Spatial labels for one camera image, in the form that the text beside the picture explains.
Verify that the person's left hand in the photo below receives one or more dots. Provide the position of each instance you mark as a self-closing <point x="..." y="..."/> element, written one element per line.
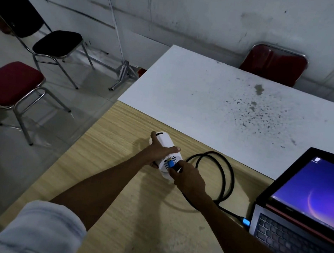
<point x="156" y="152"/>

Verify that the person's right hand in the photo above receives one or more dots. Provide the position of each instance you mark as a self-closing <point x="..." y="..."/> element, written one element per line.
<point x="189" y="182"/>

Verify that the person's right thumb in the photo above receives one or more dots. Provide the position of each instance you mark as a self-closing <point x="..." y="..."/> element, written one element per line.
<point x="173" y="176"/>

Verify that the person's left thumb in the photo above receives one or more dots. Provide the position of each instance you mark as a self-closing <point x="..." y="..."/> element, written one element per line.
<point x="171" y="150"/>

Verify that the white handheld device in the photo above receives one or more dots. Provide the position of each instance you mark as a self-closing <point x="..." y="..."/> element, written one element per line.
<point x="161" y="139"/>

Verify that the person's left forearm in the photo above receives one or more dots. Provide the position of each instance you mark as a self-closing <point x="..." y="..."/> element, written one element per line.
<point x="103" y="183"/>

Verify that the person's right forearm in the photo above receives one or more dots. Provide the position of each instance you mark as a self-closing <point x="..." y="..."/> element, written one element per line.
<point x="233" y="238"/>

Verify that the white stained board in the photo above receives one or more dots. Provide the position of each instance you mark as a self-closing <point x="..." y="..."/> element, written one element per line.
<point x="215" y="106"/>

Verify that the small red object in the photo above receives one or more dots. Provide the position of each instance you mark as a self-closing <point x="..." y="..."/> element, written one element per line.
<point x="142" y="72"/>

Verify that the metal tripod stand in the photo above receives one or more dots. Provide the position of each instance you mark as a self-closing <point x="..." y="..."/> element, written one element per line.
<point x="125" y="69"/>

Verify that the red padded metal chair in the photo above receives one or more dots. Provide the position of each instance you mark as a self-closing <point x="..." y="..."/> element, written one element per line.
<point x="10" y="80"/>
<point x="274" y="66"/>

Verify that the grey laptop with lit screen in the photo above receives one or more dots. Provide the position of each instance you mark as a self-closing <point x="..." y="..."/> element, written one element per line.
<point x="298" y="229"/>

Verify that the person's left light sleeve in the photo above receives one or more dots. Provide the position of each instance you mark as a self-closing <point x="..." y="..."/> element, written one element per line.
<point x="35" y="230"/>

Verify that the black padded metal chair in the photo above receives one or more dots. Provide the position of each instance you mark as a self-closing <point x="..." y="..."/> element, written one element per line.
<point x="56" y="44"/>

